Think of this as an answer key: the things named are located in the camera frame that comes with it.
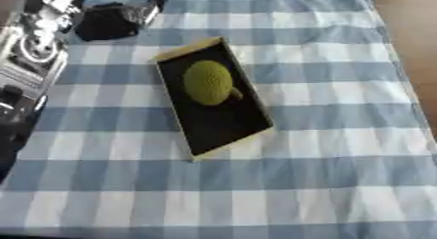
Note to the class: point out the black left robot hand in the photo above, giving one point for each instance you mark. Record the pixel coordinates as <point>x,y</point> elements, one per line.
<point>111,21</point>

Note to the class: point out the tan box with black inside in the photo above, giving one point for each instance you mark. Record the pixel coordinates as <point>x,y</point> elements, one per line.
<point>227,129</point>

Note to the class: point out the green knobbly toy fruit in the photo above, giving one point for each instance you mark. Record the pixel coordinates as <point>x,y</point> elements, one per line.
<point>207,82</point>

